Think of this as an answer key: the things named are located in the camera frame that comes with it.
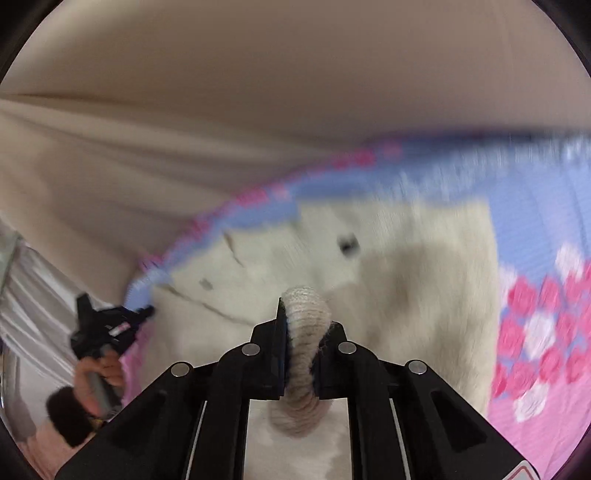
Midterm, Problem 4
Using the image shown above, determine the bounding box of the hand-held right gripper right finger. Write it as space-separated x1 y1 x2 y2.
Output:
311 322 528 480

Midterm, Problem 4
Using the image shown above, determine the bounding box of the white striped cloth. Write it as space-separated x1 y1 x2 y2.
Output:
0 217 121 430

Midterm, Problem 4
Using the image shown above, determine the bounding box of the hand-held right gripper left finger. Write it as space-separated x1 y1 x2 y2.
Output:
55 297 287 480

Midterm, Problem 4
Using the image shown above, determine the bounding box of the person's left hand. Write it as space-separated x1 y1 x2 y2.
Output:
73 354 126 416

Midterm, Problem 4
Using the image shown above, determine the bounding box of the white fluffy garment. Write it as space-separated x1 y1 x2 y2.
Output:
150 198 503 480

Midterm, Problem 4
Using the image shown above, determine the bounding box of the person's left forearm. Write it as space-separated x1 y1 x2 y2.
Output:
18 387 101 480

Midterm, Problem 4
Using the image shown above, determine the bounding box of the blue pink floral printed blanket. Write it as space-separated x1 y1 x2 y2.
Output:
124 133 591 480

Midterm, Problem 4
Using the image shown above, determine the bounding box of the beige cloth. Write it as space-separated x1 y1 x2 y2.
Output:
0 0 591 296

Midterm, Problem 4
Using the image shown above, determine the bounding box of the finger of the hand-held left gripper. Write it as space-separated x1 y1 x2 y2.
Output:
127 305 156 326

